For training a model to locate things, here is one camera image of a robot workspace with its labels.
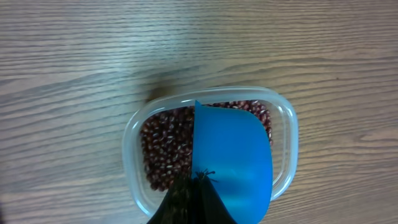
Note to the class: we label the clear plastic container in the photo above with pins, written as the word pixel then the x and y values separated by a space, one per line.
pixel 285 135

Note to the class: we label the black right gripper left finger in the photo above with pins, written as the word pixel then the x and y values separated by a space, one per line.
pixel 176 205

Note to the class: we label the blue plastic measuring scoop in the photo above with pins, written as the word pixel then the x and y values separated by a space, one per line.
pixel 233 146

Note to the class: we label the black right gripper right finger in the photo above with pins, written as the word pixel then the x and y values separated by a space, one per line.
pixel 208 206

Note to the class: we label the red adzuki beans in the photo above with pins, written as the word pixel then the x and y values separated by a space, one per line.
pixel 167 141

